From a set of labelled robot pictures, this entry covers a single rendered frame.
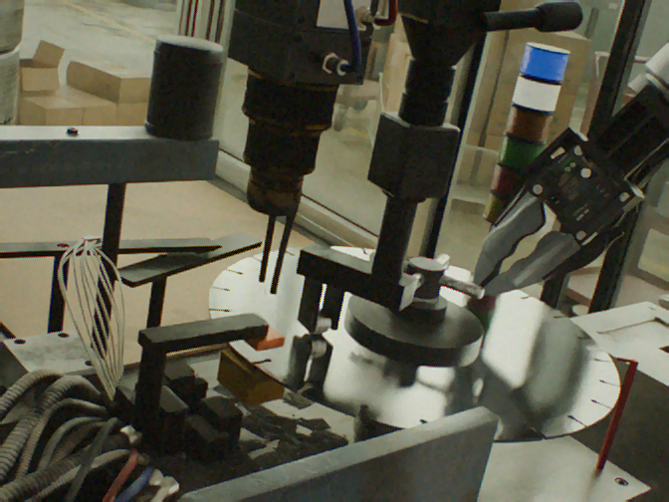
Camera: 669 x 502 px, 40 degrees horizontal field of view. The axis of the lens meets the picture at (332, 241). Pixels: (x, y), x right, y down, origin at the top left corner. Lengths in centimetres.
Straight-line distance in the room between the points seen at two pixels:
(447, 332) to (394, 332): 4
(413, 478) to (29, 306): 71
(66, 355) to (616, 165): 44
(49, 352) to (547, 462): 42
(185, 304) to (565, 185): 61
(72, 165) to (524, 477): 44
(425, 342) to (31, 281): 63
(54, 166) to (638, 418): 58
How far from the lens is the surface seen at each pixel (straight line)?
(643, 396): 93
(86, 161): 76
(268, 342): 63
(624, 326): 102
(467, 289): 72
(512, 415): 65
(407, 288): 65
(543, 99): 98
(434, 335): 71
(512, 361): 73
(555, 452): 84
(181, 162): 80
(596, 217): 71
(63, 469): 59
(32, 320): 111
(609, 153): 70
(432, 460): 51
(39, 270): 124
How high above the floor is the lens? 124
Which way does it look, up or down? 19 degrees down
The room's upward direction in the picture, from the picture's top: 11 degrees clockwise
